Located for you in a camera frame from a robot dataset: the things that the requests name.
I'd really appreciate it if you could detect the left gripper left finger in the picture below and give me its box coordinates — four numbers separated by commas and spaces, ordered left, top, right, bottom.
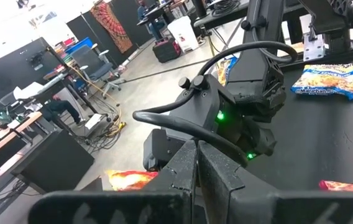
29, 139, 198, 224

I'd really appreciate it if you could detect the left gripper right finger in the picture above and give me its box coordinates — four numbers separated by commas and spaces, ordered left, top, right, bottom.
198, 140, 353, 224

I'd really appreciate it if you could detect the orange Maruchan noodle pack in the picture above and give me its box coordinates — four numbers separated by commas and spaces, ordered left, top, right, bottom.
105, 169, 159, 192

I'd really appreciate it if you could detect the blue Maruchan noodle pack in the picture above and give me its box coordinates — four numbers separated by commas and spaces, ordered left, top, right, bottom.
216, 57, 239, 87
290, 62, 353, 101

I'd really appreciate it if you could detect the red Maruchan noodle pack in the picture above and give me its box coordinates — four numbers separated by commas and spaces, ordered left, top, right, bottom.
318, 179, 353, 192

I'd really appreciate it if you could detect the black red tool case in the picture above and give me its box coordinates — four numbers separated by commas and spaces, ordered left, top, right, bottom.
152, 37, 182, 64

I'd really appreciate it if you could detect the white trash bin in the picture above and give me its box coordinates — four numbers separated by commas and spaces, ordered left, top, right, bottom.
167, 15, 199, 53

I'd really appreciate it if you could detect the black desk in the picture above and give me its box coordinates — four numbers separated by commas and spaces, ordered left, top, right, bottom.
193, 0, 252, 32

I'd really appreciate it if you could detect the person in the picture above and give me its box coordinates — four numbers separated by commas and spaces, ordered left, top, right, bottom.
136, 0, 167, 40
41, 95, 83, 125

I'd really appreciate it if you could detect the black cabinet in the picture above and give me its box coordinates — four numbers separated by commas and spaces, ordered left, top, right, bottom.
10, 129, 96, 195

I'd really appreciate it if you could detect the grey office chair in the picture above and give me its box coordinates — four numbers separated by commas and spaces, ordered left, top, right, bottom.
70, 43, 123, 100

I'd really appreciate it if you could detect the orange mandala tapestry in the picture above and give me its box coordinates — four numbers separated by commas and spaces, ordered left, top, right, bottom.
89, 1, 134, 54

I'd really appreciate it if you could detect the silver mounting plate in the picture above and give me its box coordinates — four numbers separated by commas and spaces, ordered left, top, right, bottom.
302, 32, 326, 62

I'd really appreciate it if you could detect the blue storage bin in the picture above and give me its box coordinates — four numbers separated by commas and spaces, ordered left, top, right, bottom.
64, 36, 94, 55

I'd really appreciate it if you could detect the wooden desk top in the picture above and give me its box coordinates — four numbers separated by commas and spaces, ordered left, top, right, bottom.
0, 110, 44, 166

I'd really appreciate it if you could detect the black partition panel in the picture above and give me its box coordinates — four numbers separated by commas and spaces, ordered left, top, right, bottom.
0, 37, 68, 108

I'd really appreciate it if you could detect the yellow floor cable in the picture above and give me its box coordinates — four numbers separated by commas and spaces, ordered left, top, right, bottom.
67, 63, 127, 138

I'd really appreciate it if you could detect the coil of black cables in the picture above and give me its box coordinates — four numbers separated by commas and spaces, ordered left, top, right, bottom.
210, 0, 242, 17

